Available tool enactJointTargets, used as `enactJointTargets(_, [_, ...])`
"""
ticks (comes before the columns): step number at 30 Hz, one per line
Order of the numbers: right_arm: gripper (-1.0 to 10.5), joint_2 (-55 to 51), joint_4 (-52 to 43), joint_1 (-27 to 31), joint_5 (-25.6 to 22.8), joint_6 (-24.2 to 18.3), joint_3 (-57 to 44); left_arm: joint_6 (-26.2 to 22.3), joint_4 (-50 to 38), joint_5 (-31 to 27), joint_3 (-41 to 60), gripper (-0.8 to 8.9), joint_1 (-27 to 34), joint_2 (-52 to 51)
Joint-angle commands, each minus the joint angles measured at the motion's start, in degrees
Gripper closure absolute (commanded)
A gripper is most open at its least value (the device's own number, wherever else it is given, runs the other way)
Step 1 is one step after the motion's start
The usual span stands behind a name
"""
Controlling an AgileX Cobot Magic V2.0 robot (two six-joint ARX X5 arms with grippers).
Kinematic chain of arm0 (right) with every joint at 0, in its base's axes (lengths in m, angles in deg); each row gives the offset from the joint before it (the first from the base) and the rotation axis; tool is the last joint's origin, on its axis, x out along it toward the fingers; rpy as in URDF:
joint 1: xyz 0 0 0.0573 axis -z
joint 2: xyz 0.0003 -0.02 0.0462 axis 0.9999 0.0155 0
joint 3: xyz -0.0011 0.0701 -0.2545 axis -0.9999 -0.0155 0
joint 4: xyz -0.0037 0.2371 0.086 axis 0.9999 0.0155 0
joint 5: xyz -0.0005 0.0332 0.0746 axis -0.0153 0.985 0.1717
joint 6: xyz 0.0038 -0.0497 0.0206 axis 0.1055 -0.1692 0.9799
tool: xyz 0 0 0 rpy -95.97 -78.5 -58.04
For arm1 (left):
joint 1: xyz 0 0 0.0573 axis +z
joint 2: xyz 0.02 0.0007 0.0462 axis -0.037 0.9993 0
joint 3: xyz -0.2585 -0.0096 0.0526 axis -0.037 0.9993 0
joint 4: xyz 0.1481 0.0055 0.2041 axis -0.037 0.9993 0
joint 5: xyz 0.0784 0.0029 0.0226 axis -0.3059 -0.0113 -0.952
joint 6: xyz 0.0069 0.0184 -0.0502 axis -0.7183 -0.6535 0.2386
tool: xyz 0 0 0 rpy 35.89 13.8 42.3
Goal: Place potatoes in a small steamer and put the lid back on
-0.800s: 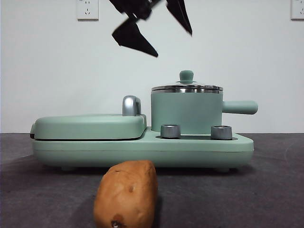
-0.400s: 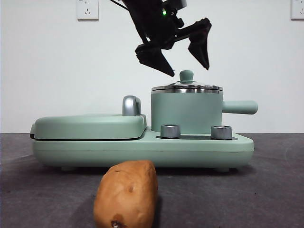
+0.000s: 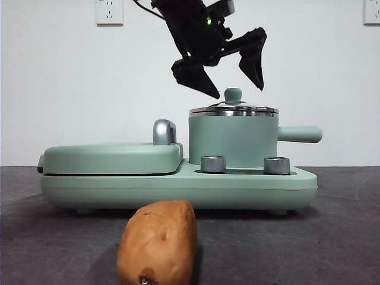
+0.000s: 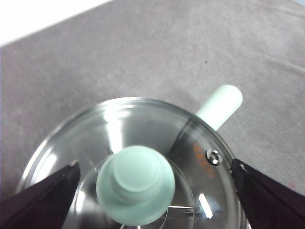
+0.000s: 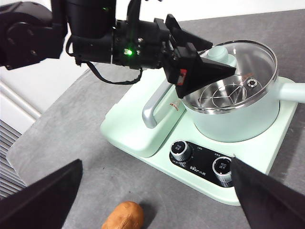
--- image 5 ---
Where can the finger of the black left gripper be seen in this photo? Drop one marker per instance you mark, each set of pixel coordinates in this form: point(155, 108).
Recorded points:
point(197, 74)
point(188, 37)

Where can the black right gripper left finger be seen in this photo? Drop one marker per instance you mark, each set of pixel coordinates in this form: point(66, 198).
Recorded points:
point(35, 202)

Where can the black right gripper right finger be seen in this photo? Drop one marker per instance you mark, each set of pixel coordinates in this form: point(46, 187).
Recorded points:
point(274, 202)

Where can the glass pot lid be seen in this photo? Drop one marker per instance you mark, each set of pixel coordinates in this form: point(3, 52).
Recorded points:
point(257, 62)

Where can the brown potato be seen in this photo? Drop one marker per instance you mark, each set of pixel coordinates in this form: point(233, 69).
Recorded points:
point(124, 217)

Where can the mint green breakfast machine base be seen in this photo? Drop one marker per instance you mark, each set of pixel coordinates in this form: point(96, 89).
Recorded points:
point(262, 152)

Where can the white ribbed grille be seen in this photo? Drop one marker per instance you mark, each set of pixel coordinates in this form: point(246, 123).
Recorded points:
point(9, 155)

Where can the silver control dial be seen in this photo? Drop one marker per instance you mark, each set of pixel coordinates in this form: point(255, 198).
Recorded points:
point(221, 167)
point(179, 149)

